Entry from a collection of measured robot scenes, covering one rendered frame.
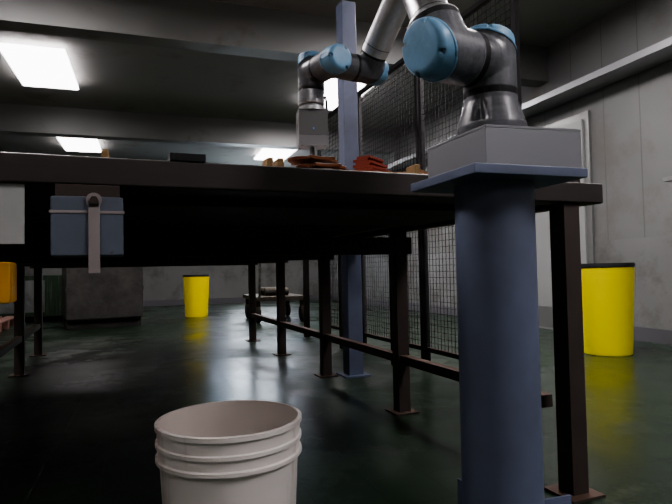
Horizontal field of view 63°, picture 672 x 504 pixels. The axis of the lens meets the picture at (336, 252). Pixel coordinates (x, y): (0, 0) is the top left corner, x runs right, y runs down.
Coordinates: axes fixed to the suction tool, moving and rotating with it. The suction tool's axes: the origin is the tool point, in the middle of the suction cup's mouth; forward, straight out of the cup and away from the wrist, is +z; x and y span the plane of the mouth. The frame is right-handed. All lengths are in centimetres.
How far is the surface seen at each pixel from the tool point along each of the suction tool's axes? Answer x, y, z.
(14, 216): 38, 65, 19
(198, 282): -707, 75, 44
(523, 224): 51, -36, 22
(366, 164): -78, -35, -16
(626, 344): -203, -258, 89
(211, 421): 24, 28, 65
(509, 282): 52, -32, 34
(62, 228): 39, 56, 21
